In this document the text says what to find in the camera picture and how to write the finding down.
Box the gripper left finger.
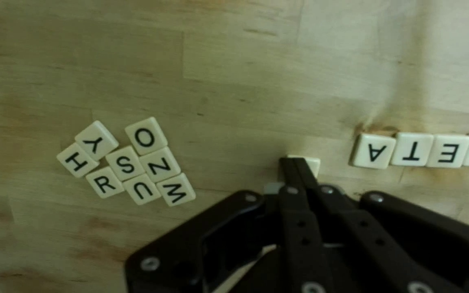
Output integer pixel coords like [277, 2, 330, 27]
[125, 157, 335, 293]

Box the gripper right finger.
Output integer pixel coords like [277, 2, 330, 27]
[295, 158, 469, 293]

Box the plain white letter block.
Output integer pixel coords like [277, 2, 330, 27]
[287, 155, 321, 179]

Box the white letter block T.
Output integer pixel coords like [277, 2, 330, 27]
[390, 132, 434, 166]

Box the white letter block E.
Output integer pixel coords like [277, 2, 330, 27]
[427, 134, 469, 168]

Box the white letter block A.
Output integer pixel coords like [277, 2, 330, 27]
[349, 133, 397, 169]

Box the white letter block M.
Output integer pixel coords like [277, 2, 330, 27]
[156, 173, 196, 207]

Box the white letter block Z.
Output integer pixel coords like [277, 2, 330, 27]
[139, 147, 181, 184]

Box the white letter block U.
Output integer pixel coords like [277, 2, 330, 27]
[123, 174, 162, 205]

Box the white letter block O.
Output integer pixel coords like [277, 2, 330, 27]
[125, 117, 168, 156]

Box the white letter block S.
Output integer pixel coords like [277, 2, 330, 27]
[105, 146, 145, 182]

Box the white letter block R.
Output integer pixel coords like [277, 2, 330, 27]
[85, 166, 125, 199]

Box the white letter block Y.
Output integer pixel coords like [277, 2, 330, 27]
[75, 120, 119, 161]

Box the white letter block H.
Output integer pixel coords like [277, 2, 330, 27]
[57, 142, 100, 178]

